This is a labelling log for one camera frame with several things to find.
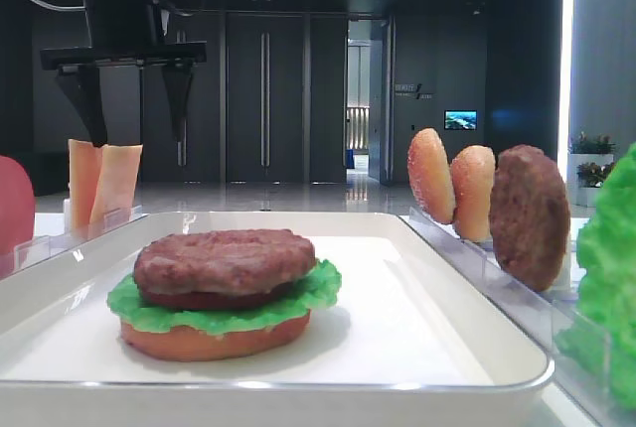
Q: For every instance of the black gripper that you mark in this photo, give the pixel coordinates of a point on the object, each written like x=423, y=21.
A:
x=127, y=33

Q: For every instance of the orange cheese slice front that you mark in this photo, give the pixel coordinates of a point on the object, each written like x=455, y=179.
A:
x=117, y=181

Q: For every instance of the orange cheese slice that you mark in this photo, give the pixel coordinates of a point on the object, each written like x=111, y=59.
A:
x=117, y=181
x=85, y=165

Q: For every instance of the orange cheese slice rear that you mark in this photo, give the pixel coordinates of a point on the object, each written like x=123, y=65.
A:
x=85, y=165

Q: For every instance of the red tomato slice standing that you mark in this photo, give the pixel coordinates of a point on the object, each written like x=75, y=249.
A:
x=17, y=205

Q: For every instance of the brown meat patty on burger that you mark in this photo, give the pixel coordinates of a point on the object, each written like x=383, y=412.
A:
x=235, y=262

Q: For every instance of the green lettuce leaf on burger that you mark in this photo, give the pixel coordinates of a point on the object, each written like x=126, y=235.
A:
x=316, y=291

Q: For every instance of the brown meat patty standing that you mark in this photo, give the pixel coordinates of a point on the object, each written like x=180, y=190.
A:
x=529, y=216

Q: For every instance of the green lettuce leaf standing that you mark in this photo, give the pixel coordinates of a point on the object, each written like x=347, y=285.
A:
x=606, y=268

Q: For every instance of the dark double doors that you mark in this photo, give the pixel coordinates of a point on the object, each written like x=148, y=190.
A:
x=267, y=105

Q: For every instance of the bottom bun slice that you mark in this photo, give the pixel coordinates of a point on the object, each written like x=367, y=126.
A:
x=186, y=344

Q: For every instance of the far bun slice standing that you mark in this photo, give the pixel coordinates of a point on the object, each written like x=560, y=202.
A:
x=429, y=176

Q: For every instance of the bun slice standing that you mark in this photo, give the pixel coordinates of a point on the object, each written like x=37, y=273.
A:
x=429, y=176
x=472, y=173

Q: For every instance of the near bun slice standing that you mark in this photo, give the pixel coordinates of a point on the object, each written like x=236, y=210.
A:
x=472, y=173

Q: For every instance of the white rectangular tray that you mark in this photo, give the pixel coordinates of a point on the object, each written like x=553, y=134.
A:
x=410, y=341

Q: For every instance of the potted plants white planter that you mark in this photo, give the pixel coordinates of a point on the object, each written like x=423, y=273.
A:
x=590, y=160

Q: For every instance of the clear acrylic left rail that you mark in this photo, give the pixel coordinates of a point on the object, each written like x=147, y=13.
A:
x=44, y=247

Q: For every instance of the clear acrylic rail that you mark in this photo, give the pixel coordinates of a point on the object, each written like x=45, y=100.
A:
x=44, y=247
x=575, y=397

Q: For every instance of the wall display screen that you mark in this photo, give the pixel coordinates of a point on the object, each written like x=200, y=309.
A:
x=460, y=120

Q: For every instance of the clear acrylic right rail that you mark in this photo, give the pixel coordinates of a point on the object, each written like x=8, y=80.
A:
x=575, y=397

